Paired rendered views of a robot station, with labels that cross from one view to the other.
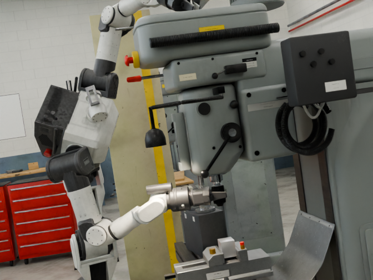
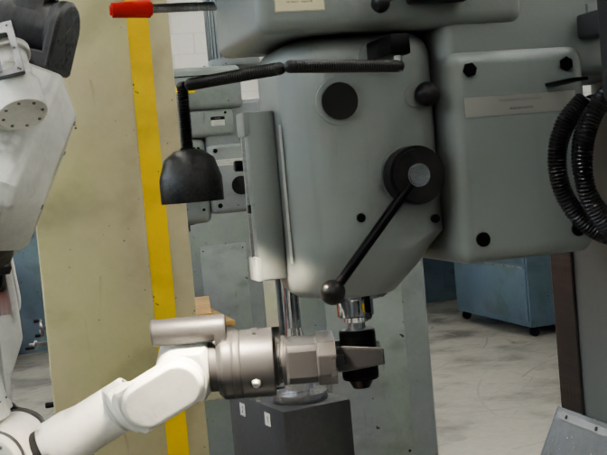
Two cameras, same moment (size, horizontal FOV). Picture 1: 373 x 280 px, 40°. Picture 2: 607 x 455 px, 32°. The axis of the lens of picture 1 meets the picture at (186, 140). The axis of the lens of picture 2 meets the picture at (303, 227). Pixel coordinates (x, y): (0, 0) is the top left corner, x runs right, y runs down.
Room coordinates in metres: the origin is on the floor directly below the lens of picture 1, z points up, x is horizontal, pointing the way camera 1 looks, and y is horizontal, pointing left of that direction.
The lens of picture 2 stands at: (0.51, 0.11, 1.47)
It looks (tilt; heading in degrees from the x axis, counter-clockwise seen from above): 3 degrees down; 354
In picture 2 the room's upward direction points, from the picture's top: 5 degrees counter-clockwise
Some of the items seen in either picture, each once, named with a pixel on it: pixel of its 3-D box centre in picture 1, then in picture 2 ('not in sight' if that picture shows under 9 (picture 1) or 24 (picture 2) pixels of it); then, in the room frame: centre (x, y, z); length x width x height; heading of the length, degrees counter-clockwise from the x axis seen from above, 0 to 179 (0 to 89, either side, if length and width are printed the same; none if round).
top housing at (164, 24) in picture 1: (200, 37); not in sight; (1.87, -0.10, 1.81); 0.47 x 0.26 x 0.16; 100
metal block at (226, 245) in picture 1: (226, 247); not in sight; (1.86, -0.09, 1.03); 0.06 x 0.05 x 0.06; 8
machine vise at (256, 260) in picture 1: (221, 263); not in sight; (1.85, -0.06, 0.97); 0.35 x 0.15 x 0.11; 98
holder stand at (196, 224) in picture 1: (203, 228); (291, 446); (2.26, -0.02, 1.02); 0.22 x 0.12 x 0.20; 21
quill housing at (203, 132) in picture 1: (210, 130); (346, 168); (1.86, -0.09, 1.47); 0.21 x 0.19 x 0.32; 10
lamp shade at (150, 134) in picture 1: (154, 137); (190, 174); (1.74, 0.11, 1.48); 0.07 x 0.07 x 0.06
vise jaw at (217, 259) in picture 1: (212, 255); not in sight; (1.85, -0.03, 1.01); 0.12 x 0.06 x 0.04; 8
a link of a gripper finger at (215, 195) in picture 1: (218, 195); (359, 358); (1.83, -0.09, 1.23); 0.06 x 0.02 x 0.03; 85
